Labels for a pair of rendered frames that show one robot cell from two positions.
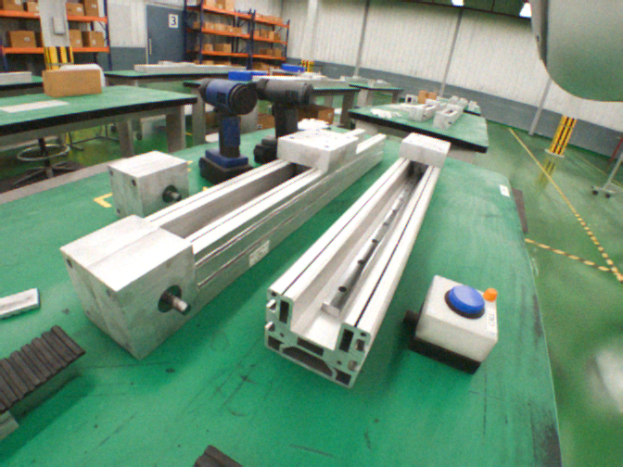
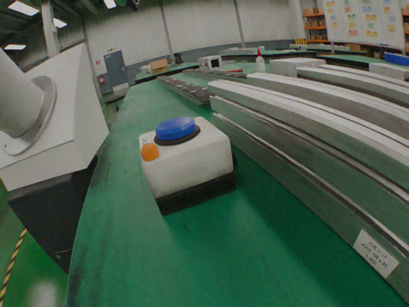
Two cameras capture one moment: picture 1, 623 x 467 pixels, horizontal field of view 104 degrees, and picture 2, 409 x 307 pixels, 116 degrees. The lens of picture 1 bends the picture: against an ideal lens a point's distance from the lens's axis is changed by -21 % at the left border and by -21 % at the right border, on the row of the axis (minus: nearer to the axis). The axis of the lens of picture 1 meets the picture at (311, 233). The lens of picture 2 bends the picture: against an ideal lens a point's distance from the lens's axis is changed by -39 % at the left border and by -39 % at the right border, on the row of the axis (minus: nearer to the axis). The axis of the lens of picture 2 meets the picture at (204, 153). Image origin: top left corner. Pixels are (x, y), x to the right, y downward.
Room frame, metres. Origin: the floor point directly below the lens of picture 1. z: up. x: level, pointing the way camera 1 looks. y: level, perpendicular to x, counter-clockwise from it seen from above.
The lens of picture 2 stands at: (0.42, -0.28, 0.91)
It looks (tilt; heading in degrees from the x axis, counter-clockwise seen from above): 28 degrees down; 144
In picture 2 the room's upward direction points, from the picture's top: 12 degrees counter-clockwise
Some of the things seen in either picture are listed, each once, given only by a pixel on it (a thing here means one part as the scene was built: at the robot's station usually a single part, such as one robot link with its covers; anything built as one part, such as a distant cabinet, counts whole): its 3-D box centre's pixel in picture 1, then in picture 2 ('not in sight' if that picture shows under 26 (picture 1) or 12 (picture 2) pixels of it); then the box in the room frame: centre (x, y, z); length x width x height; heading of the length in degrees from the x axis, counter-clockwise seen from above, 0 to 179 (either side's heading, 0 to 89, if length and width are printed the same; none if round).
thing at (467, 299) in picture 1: (465, 301); (176, 131); (0.25, -0.18, 0.84); 0.04 x 0.04 x 0.02
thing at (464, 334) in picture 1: (447, 319); (191, 157); (0.25, -0.17, 0.81); 0.10 x 0.08 x 0.06; 67
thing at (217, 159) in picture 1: (219, 131); not in sight; (0.64, 0.23, 0.89); 0.20 x 0.08 x 0.22; 49
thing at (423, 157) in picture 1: (425, 154); not in sight; (0.79, -0.26, 0.87); 0.16 x 0.11 x 0.07; 157
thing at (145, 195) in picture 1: (155, 190); (390, 86); (0.44, 0.28, 0.83); 0.11 x 0.10 x 0.10; 67
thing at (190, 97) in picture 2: not in sight; (171, 83); (-0.44, 0.25, 0.79); 0.96 x 0.04 x 0.03; 157
